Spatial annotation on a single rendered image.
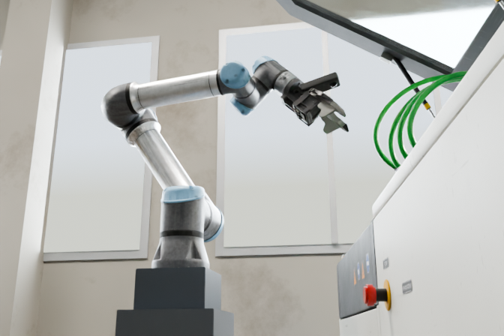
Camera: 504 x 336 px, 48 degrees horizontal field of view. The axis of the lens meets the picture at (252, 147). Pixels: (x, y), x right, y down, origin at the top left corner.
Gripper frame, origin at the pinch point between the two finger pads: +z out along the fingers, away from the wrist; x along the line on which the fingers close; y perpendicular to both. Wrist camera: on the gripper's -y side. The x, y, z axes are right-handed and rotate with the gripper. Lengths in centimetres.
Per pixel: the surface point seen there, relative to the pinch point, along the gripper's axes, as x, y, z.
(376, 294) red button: 38, 37, 49
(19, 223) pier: -120, 119, -159
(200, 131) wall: -141, 6, -140
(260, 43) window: -130, -60, -153
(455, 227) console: 76, 33, 60
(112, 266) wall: -154, 97, -117
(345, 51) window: -137, -90, -110
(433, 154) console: 73, 26, 51
